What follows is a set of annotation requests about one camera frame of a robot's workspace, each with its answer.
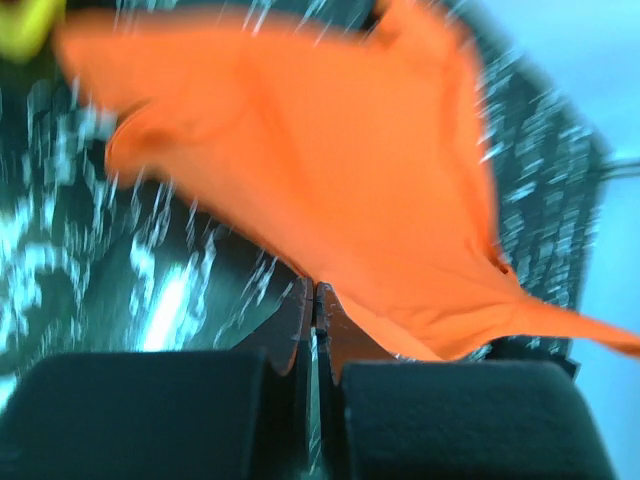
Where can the orange t shirt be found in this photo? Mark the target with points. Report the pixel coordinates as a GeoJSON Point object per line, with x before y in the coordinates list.
{"type": "Point", "coordinates": [357, 159]}

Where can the yellow plastic bin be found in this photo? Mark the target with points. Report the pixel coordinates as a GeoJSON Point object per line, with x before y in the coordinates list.
{"type": "Point", "coordinates": [25, 27]}

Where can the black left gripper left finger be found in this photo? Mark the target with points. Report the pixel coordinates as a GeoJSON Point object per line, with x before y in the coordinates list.
{"type": "Point", "coordinates": [280, 335]}

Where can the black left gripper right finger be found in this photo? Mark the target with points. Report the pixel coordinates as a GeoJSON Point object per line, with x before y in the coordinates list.
{"type": "Point", "coordinates": [341, 340]}

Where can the aluminium frame post right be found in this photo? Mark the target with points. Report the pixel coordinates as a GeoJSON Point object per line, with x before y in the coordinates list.
{"type": "Point", "coordinates": [620, 169]}

